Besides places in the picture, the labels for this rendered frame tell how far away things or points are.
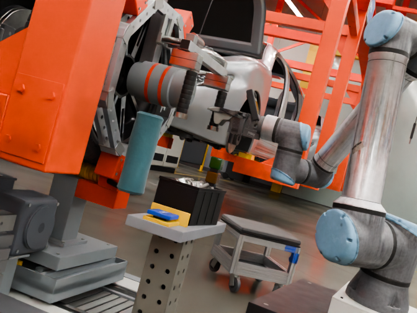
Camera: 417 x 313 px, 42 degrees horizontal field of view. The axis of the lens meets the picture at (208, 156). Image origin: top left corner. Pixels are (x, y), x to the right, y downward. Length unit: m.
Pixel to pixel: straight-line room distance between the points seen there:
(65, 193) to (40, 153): 0.60
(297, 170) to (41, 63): 0.93
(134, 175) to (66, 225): 0.37
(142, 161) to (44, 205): 0.32
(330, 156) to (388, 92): 0.40
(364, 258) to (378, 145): 0.32
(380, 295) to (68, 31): 1.13
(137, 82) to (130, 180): 0.35
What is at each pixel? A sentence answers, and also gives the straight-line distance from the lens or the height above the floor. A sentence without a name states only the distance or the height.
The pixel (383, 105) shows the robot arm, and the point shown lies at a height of 0.93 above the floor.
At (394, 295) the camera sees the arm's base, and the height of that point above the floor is 0.41.
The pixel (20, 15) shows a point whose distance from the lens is 2.17.
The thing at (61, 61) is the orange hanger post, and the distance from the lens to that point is 1.38.
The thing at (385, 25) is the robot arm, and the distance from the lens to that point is 1.65.
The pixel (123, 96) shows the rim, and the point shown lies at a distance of 1.97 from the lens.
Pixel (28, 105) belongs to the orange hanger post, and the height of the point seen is 0.67.
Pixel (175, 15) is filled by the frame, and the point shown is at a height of 1.10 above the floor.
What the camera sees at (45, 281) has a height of 0.15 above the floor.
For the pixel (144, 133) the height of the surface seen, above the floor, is 0.68.
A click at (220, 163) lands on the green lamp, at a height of 0.65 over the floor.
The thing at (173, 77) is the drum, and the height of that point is 0.88.
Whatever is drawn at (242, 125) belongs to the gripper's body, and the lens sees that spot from 1.92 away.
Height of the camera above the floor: 0.68
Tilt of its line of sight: 1 degrees down
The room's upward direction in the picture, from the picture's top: 15 degrees clockwise
